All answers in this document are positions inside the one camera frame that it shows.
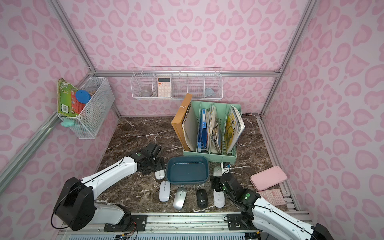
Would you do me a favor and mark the silver computer mouse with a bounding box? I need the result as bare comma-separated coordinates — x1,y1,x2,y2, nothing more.
173,187,187,211
213,167,223,177

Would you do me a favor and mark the white logo computer mouse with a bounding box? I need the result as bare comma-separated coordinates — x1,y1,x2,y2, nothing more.
213,190,225,209

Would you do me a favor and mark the small white computer mouse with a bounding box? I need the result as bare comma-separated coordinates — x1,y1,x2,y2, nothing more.
155,170,166,180

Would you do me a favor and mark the black computer mouse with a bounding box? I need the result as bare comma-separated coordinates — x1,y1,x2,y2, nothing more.
196,189,208,209

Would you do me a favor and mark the teal storage box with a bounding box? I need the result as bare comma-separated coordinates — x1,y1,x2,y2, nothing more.
166,156,210,185

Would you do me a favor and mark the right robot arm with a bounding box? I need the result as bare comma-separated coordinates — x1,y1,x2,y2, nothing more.
211,171,333,240

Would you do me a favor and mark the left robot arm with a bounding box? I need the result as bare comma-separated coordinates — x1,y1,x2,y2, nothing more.
52,143,165,232

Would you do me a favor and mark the pink case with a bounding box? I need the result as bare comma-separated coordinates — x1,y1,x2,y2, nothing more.
250,166,288,191

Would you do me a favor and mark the stack of magazines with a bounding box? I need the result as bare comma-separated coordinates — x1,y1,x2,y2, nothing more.
208,105,222,155

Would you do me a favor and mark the pink keyboard calculator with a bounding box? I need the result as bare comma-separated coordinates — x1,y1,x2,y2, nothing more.
258,189,287,206

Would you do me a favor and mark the brown cardboard notebook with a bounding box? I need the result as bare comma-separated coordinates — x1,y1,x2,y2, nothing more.
171,94,199,152

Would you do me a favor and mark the blue folder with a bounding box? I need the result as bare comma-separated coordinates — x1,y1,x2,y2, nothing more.
198,109,208,153

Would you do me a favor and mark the green file organizer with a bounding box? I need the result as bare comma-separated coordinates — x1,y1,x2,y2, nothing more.
183,101,245,165

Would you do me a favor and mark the yellow comic book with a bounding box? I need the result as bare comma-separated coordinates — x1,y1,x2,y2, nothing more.
224,105,245,155

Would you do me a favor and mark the clear tape roll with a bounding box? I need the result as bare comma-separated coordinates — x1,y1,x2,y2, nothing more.
140,87,153,98

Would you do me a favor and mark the white mesh side basket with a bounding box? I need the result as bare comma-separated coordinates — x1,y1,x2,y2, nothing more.
58,77,115,140

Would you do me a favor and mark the blue round lid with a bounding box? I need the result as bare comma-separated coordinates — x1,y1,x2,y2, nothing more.
75,90,92,104

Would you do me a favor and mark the green packaged card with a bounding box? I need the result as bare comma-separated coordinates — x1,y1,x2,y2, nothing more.
57,78,85,118

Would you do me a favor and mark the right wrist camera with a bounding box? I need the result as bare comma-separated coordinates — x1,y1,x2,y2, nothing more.
221,162,231,175

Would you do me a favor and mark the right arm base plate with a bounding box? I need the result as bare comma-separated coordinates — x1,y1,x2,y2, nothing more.
224,213,256,231

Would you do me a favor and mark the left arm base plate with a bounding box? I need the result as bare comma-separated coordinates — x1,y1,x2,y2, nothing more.
104,215,148,233

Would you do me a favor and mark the white wire wall basket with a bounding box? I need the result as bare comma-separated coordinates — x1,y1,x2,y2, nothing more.
130,67,224,101

